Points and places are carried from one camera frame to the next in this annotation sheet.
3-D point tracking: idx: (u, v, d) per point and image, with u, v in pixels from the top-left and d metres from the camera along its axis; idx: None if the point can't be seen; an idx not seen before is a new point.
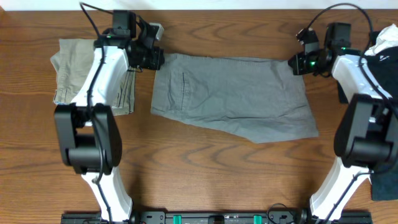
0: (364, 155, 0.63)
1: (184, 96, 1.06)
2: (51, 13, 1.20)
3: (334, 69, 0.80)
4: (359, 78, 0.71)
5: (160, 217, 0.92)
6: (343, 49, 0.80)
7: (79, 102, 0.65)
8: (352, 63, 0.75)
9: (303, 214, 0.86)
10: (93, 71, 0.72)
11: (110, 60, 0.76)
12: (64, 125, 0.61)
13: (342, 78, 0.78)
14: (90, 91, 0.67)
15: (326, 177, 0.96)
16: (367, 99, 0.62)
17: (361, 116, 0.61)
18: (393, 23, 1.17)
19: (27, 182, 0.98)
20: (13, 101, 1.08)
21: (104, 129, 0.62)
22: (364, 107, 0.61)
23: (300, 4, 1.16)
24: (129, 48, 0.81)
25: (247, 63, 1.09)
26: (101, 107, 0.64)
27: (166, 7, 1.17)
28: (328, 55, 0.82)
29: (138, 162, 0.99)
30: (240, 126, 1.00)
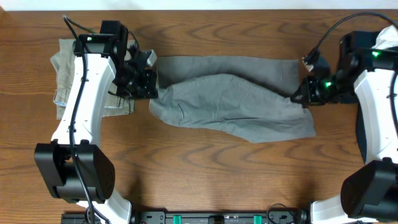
0: (377, 215, 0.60)
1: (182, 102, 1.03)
2: (51, 12, 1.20)
3: (357, 84, 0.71)
4: (384, 119, 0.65)
5: (160, 217, 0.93)
6: (374, 55, 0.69)
7: (60, 139, 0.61)
8: (382, 92, 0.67)
9: (303, 214, 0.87)
10: (74, 96, 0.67)
11: (92, 77, 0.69)
12: (46, 165, 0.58)
13: (365, 103, 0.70)
14: (72, 126, 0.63)
15: (325, 177, 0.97)
16: (385, 169, 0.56)
17: (377, 186, 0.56)
18: (393, 22, 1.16)
19: (27, 182, 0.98)
20: (13, 101, 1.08)
21: (91, 171, 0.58)
22: (384, 178, 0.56)
23: (301, 4, 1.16)
24: (115, 50, 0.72)
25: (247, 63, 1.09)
26: (84, 147, 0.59)
27: (166, 7, 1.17)
28: (352, 60, 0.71)
29: (137, 162, 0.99)
30: (236, 126, 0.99)
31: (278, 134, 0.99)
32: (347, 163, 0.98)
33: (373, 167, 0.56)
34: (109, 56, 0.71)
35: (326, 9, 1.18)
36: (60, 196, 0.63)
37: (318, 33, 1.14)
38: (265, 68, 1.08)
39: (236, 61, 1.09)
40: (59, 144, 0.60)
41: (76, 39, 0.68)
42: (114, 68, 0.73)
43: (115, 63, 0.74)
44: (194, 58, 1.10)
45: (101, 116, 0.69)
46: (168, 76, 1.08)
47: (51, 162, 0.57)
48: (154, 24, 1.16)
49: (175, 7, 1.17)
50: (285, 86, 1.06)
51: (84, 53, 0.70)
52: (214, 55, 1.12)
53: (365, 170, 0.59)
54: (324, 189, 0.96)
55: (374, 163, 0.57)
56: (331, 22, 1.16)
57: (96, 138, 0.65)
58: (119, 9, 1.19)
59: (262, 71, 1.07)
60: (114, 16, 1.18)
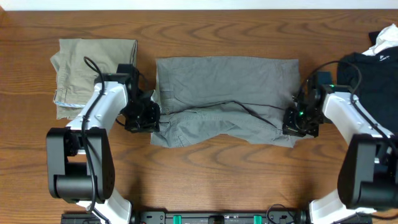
0: (373, 203, 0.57)
1: (183, 126, 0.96)
2: (51, 12, 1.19)
3: (325, 107, 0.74)
4: (354, 116, 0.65)
5: (160, 217, 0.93)
6: (332, 86, 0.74)
7: (73, 126, 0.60)
8: (344, 101, 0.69)
9: (303, 216, 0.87)
10: (91, 101, 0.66)
11: (109, 93, 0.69)
12: (55, 150, 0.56)
13: (335, 116, 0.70)
14: (86, 116, 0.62)
15: (325, 177, 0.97)
16: (369, 139, 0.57)
17: (366, 157, 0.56)
18: (393, 23, 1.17)
19: (27, 182, 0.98)
20: (13, 101, 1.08)
21: (98, 156, 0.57)
22: (369, 150, 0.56)
23: (301, 4, 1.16)
24: (129, 87, 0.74)
25: (247, 63, 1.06)
26: (94, 130, 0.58)
27: (166, 7, 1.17)
28: (316, 94, 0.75)
29: (137, 162, 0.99)
30: (234, 128, 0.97)
31: (275, 137, 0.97)
32: None
33: (356, 142, 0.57)
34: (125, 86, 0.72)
35: (326, 9, 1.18)
36: (60, 196, 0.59)
37: (318, 33, 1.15)
38: (265, 68, 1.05)
39: (236, 61, 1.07)
40: (71, 130, 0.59)
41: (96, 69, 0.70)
42: (127, 99, 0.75)
43: (129, 96, 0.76)
44: (194, 59, 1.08)
45: (111, 127, 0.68)
46: (168, 79, 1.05)
47: (61, 144, 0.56)
48: (153, 25, 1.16)
49: (176, 7, 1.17)
50: (285, 85, 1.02)
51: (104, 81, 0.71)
52: (214, 55, 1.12)
53: (350, 149, 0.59)
54: (323, 189, 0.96)
55: (355, 137, 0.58)
56: (331, 22, 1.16)
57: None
58: (119, 9, 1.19)
59: (262, 71, 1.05)
60: (114, 16, 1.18)
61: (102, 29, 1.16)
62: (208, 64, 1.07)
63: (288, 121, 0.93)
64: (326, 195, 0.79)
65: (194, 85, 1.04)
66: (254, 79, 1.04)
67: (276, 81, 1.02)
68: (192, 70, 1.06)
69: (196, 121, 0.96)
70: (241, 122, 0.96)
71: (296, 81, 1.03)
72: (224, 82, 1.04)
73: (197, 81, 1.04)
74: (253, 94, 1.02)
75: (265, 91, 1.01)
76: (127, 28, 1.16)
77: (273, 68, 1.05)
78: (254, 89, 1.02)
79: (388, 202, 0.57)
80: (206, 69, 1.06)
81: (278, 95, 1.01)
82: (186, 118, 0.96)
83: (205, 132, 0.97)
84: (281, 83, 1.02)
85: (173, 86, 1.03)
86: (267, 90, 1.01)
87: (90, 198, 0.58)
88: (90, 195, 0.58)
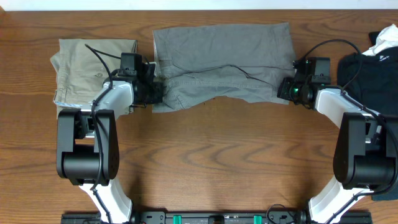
0: (370, 180, 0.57)
1: (182, 88, 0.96)
2: (51, 12, 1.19)
3: (318, 104, 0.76)
4: (344, 102, 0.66)
5: (160, 217, 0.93)
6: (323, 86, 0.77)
7: (83, 108, 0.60)
8: (334, 94, 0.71)
9: (303, 216, 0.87)
10: (100, 93, 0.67)
11: (117, 89, 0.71)
12: (64, 129, 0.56)
13: (326, 109, 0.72)
14: (97, 101, 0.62)
15: (325, 177, 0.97)
16: (359, 116, 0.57)
17: (359, 133, 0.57)
18: (393, 23, 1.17)
19: (27, 182, 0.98)
20: (13, 101, 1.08)
21: (105, 136, 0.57)
22: (358, 125, 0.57)
23: (301, 5, 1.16)
24: (135, 89, 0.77)
25: (241, 30, 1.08)
26: (102, 111, 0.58)
27: (166, 7, 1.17)
28: (309, 93, 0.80)
29: (137, 161, 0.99)
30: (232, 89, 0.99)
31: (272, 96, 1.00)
32: None
33: (345, 119, 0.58)
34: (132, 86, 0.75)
35: (326, 9, 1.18)
36: (66, 176, 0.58)
37: (318, 33, 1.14)
38: (259, 33, 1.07)
39: (230, 28, 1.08)
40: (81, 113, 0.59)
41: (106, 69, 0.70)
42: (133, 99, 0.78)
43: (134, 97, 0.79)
44: (189, 28, 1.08)
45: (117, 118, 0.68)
46: (166, 48, 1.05)
47: (72, 122, 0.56)
48: (154, 25, 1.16)
49: (176, 7, 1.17)
50: (278, 47, 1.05)
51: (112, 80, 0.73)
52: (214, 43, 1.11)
53: (342, 127, 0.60)
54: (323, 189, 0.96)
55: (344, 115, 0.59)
56: (331, 22, 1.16)
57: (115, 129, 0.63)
58: (119, 9, 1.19)
59: (255, 36, 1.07)
60: (114, 16, 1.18)
61: (102, 29, 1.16)
62: (204, 32, 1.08)
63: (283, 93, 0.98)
64: (324, 188, 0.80)
65: (191, 53, 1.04)
66: (247, 45, 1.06)
67: (269, 43, 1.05)
68: (188, 38, 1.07)
69: (195, 83, 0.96)
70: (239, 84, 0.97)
71: (288, 43, 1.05)
72: (219, 48, 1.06)
73: (193, 48, 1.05)
74: (247, 58, 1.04)
75: (259, 55, 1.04)
76: (127, 28, 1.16)
77: (266, 33, 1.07)
78: (249, 53, 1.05)
79: (383, 177, 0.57)
80: (202, 37, 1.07)
81: (272, 56, 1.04)
82: (185, 81, 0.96)
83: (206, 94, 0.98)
84: (273, 46, 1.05)
85: (171, 55, 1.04)
86: (261, 53, 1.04)
87: (96, 177, 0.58)
88: (96, 174, 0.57)
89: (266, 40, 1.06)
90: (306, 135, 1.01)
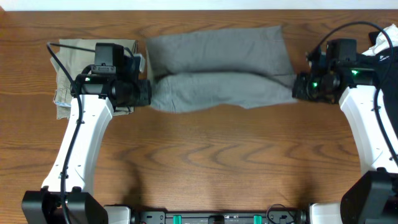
0: None
1: (177, 92, 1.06)
2: (52, 13, 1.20)
3: (342, 101, 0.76)
4: (372, 136, 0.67)
5: (160, 217, 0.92)
6: (354, 72, 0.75)
7: (51, 186, 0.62)
8: (366, 107, 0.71)
9: (303, 216, 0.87)
10: (67, 137, 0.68)
11: (88, 120, 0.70)
12: (35, 213, 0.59)
13: (352, 119, 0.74)
14: (64, 172, 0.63)
15: (325, 177, 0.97)
16: (384, 178, 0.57)
17: (377, 195, 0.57)
18: (393, 23, 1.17)
19: (25, 182, 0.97)
20: (14, 101, 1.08)
21: (79, 220, 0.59)
22: (379, 189, 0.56)
23: (301, 4, 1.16)
24: (113, 91, 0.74)
25: (234, 35, 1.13)
26: (73, 197, 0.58)
27: (166, 7, 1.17)
28: (334, 79, 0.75)
29: (137, 162, 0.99)
30: (227, 92, 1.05)
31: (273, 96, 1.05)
32: (347, 163, 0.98)
33: (369, 178, 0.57)
34: (107, 97, 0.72)
35: (326, 9, 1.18)
36: None
37: (318, 33, 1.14)
38: (252, 37, 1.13)
39: (221, 33, 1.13)
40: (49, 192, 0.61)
41: (71, 83, 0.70)
42: (111, 107, 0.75)
43: (113, 101, 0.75)
44: (182, 35, 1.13)
45: (96, 154, 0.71)
46: (159, 58, 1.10)
47: (40, 210, 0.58)
48: (153, 25, 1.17)
49: (176, 7, 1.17)
50: (271, 50, 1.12)
51: (80, 95, 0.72)
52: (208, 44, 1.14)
53: (362, 182, 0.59)
54: (324, 189, 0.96)
55: (369, 173, 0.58)
56: (331, 22, 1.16)
57: (88, 188, 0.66)
58: (119, 9, 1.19)
59: (247, 40, 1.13)
60: (114, 16, 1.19)
61: (102, 29, 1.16)
62: (196, 40, 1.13)
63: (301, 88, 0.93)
64: (325, 204, 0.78)
65: (185, 60, 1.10)
66: (241, 48, 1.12)
67: (262, 46, 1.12)
68: (181, 45, 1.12)
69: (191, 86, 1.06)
70: (234, 87, 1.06)
71: (281, 46, 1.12)
72: (213, 53, 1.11)
73: (186, 55, 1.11)
74: (242, 60, 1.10)
75: (253, 57, 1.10)
76: (127, 28, 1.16)
77: (259, 35, 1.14)
78: (243, 56, 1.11)
79: None
80: (194, 44, 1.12)
81: (266, 60, 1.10)
82: (181, 83, 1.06)
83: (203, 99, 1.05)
84: (267, 50, 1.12)
85: (165, 63, 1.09)
86: (255, 56, 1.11)
87: None
88: None
89: (259, 43, 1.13)
90: (306, 135, 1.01)
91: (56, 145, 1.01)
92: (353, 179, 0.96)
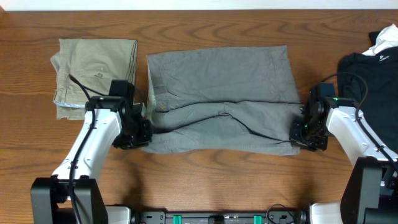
0: None
1: (178, 134, 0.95)
2: (52, 13, 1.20)
3: (329, 122, 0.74)
4: (357, 134, 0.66)
5: (160, 217, 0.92)
6: (335, 99, 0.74)
7: (61, 174, 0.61)
8: (349, 117, 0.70)
9: (303, 216, 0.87)
10: (80, 137, 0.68)
11: (100, 125, 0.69)
12: (41, 201, 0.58)
13: (338, 132, 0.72)
14: (74, 162, 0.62)
15: (325, 177, 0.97)
16: (374, 163, 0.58)
17: (372, 183, 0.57)
18: (393, 23, 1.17)
19: (25, 182, 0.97)
20: (13, 101, 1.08)
21: (84, 209, 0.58)
22: (374, 174, 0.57)
23: (301, 5, 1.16)
24: (124, 110, 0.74)
25: (236, 52, 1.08)
26: (81, 182, 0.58)
27: (166, 6, 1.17)
28: (319, 107, 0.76)
29: (137, 162, 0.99)
30: (230, 142, 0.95)
31: (277, 132, 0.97)
32: (347, 163, 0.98)
33: (361, 164, 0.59)
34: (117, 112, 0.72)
35: (325, 9, 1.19)
36: None
37: (318, 33, 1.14)
38: (256, 56, 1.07)
39: (226, 52, 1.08)
40: (58, 180, 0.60)
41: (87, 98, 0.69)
42: (120, 123, 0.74)
43: (122, 121, 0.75)
44: (185, 53, 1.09)
45: (104, 157, 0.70)
46: (160, 74, 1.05)
47: (48, 195, 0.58)
48: (154, 24, 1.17)
49: (176, 7, 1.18)
50: (275, 72, 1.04)
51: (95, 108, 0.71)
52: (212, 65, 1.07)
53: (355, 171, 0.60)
54: (324, 189, 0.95)
55: (359, 160, 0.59)
56: (331, 22, 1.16)
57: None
58: (119, 9, 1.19)
59: (252, 60, 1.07)
60: (114, 16, 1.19)
61: (102, 29, 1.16)
62: (199, 58, 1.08)
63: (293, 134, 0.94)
64: (324, 204, 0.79)
65: (186, 79, 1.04)
66: (245, 68, 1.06)
67: (267, 68, 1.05)
68: (183, 63, 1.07)
69: (194, 131, 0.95)
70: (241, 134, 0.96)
71: (286, 66, 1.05)
72: (216, 73, 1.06)
73: (189, 74, 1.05)
74: (244, 83, 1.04)
75: (257, 80, 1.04)
76: (127, 28, 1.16)
77: (263, 55, 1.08)
78: (246, 78, 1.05)
79: None
80: (198, 61, 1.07)
81: (271, 83, 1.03)
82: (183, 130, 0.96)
83: (201, 135, 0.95)
84: (272, 71, 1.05)
85: (166, 81, 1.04)
86: (258, 80, 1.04)
87: None
88: None
89: (262, 65, 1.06)
90: None
91: (56, 145, 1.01)
92: None
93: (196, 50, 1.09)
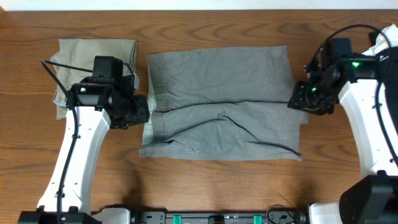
0: None
1: (179, 139, 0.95)
2: (51, 13, 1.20)
3: (342, 96, 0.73)
4: (373, 133, 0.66)
5: (160, 217, 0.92)
6: (354, 66, 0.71)
7: (48, 205, 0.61)
8: (367, 102, 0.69)
9: (303, 216, 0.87)
10: (64, 150, 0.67)
11: (83, 134, 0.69)
12: None
13: (352, 115, 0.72)
14: (61, 190, 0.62)
15: (325, 177, 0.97)
16: (381, 183, 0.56)
17: (372, 210, 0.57)
18: (393, 23, 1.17)
19: (26, 182, 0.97)
20: (13, 101, 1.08)
21: None
22: (372, 203, 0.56)
23: (301, 5, 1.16)
24: (109, 101, 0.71)
25: (236, 52, 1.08)
26: (71, 216, 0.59)
27: (166, 7, 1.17)
28: (334, 72, 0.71)
29: (137, 162, 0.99)
30: (230, 147, 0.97)
31: (278, 132, 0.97)
32: (347, 163, 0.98)
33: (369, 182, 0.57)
34: (103, 109, 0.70)
35: (325, 9, 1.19)
36: None
37: (318, 33, 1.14)
38: (256, 56, 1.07)
39: (226, 52, 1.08)
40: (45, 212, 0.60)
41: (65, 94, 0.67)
42: (107, 119, 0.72)
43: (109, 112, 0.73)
44: (185, 53, 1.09)
45: (92, 170, 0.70)
46: (161, 74, 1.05)
47: None
48: (153, 25, 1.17)
49: (176, 7, 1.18)
50: (275, 72, 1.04)
51: (75, 107, 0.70)
52: (211, 65, 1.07)
53: (362, 185, 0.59)
54: (324, 189, 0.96)
55: (369, 178, 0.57)
56: (331, 22, 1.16)
57: (84, 206, 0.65)
58: (119, 9, 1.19)
59: (252, 60, 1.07)
60: (114, 16, 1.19)
61: (102, 29, 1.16)
62: (199, 58, 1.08)
63: (297, 99, 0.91)
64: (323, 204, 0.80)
65: (186, 79, 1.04)
66: (244, 68, 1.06)
67: (267, 68, 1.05)
68: (183, 63, 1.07)
69: (195, 136, 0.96)
70: (241, 137, 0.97)
71: (286, 67, 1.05)
72: (216, 73, 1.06)
73: (189, 74, 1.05)
74: (244, 83, 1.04)
75: (257, 79, 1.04)
76: (127, 28, 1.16)
77: (263, 55, 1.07)
78: (246, 78, 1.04)
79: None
80: (198, 61, 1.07)
81: (271, 83, 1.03)
82: (183, 136, 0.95)
83: (201, 143, 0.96)
84: (272, 70, 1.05)
85: (166, 81, 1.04)
86: (259, 79, 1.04)
87: None
88: None
89: (262, 64, 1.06)
90: (306, 136, 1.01)
91: (56, 145, 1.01)
92: (353, 178, 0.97)
93: (197, 51, 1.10)
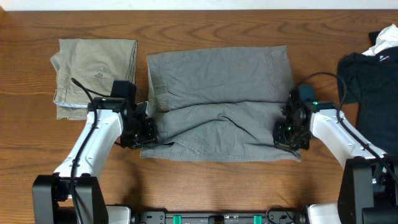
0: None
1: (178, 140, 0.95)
2: (51, 13, 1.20)
3: (313, 128, 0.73)
4: (342, 136, 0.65)
5: (160, 217, 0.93)
6: (314, 104, 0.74)
7: (62, 172, 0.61)
8: (331, 120, 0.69)
9: (302, 218, 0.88)
10: (83, 136, 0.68)
11: (102, 125, 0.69)
12: (44, 199, 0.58)
13: (323, 135, 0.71)
14: (76, 160, 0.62)
15: (325, 177, 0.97)
16: (362, 163, 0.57)
17: (364, 184, 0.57)
18: (393, 23, 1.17)
19: (26, 182, 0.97)
20: (14, 101, 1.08)
21: (86, 206, 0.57)
22: (364, 175, 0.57)
23: (301, 5, 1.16)
24: (125, 112, 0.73)
25: (236, 51, 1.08)
26: (84, 179, 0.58)
27: (166, 6, 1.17)
28: (301, 114, 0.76)
29: (137, 162, 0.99)
30: (229, 148, 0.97)
31: None
32: None
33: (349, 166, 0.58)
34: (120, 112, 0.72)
35: (325, 9, 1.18)
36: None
37: (318, 33, 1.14)
38: (256, 56, 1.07)
39: (226, 52, 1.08)
40: (60, 178, 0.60)
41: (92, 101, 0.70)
42: (121, 124, 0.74)
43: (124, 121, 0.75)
44: (185, 53, 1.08)
45: (106, 157, 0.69)
46: (160, 74, 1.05)
47: (49, 193, 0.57)
48: (153, 25, 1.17)
49: (176, 7, 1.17)
50: (275, 73, 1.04)
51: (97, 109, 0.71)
52: (212, 65, 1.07)
53: (347, 176, 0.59)
54: (323, 189, 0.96)
55: (349, 162, 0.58)
56: (331, 22, 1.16)
57: None
58: (119, 9, 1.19)
59: (252, 60, 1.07)
60: (114, 16, 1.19)
61: (102, 29, 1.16)
62: (199, 58, 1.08)
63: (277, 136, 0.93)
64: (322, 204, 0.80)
65: (186, 80, 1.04)
66: (244, 69, 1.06)
67: (267, 68, 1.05)
68: (183, 63, 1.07)
69: (196, 137, 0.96)
70: (240, 138, 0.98)
71: (286, 67, 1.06)
72: (216, 73, 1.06)
73: (189, 74, 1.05)
74: (244, 83, 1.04)
75: (257, 79, 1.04)
76: (127, 28, 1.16)
77: (263, 55, 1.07)
78: (246, 78, 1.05)
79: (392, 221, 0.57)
80: (198, 61, 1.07)
81: (271, 83, 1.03)
82: (183, 137, 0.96)
83: (201, 145, 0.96)
84: (272, 71, 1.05)
85: (166, 81, 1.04)
86: (259, 79, 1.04)
87: None
88: None
89: (262, 64, 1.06)
90: None
91: (56, 145, 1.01)
92: None
93: (197, 51, 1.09)
